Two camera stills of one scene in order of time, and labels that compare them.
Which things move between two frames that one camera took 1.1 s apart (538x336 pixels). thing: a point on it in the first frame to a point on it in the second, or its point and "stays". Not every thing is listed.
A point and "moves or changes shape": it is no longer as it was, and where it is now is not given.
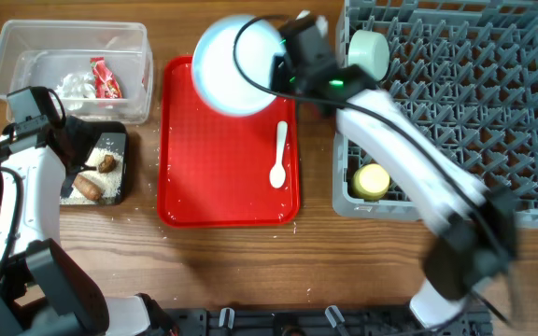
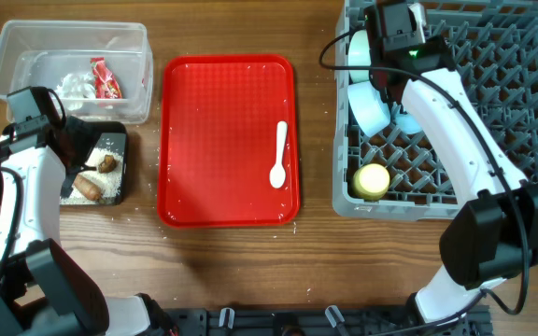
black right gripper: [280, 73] to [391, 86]
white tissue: [73, 90] stays
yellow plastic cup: [371, 182] stays
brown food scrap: [108, 164] stays
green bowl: [369, 50] stays
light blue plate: [232, 64] moves or changes shape
